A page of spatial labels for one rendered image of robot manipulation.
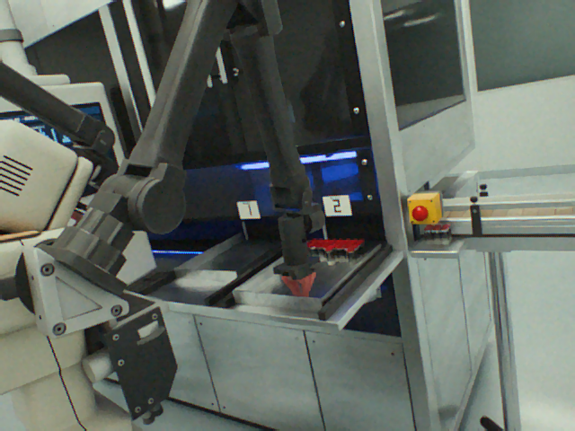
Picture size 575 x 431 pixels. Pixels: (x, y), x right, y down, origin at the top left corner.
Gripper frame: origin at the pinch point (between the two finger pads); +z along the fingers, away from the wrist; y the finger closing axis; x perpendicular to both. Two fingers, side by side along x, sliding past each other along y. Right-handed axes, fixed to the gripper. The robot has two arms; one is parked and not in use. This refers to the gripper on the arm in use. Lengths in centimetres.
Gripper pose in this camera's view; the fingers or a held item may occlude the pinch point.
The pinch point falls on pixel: (302, 301)
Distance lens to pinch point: 101.5
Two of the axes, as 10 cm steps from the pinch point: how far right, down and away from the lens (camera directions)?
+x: -8.1, 0.3, 5.8
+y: 5.6, -1.9, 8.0
